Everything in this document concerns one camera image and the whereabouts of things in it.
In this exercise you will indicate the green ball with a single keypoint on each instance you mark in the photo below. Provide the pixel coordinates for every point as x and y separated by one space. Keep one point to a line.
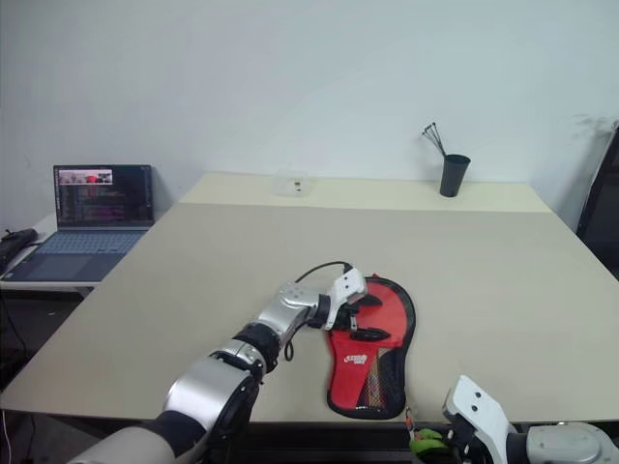
425 440

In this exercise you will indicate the clear plastic box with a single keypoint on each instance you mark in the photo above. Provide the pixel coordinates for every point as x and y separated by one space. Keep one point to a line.
292 183

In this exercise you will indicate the black table frame bar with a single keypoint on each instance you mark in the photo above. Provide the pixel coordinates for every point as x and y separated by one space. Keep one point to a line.
329 430

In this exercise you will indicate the grey open laptop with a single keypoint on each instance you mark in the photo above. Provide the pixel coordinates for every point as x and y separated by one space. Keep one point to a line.
97 198

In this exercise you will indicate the black office chair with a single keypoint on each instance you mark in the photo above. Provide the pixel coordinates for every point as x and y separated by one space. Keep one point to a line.
602 212

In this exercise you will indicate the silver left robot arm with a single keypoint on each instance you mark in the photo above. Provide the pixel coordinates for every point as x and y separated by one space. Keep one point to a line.
213 386

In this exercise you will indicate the black plastic cup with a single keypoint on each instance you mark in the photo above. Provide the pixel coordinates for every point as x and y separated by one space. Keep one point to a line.
454 176

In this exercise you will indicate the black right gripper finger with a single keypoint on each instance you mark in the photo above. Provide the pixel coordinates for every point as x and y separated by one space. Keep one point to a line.
437 455
440 429

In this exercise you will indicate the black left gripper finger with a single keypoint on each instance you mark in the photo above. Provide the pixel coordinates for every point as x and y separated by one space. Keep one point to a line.
370 334
370 302

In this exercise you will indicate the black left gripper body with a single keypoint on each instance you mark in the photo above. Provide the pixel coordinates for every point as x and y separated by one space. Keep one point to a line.
347 321

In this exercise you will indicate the red black mesh paddle case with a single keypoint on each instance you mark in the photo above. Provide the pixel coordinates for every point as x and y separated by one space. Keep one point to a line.
392 314

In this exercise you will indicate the black device beside laptop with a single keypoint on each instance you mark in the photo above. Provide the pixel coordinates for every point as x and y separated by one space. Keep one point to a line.
17 239

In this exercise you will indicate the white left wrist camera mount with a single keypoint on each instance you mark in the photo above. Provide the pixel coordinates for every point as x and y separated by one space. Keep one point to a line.
349 286

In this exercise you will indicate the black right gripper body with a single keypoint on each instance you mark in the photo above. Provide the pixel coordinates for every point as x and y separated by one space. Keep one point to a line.
464 444

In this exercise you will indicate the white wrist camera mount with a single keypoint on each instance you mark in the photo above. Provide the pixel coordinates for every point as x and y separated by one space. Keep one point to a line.
349 286
476 398

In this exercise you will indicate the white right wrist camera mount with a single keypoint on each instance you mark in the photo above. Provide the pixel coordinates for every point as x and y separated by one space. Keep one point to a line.
476 398

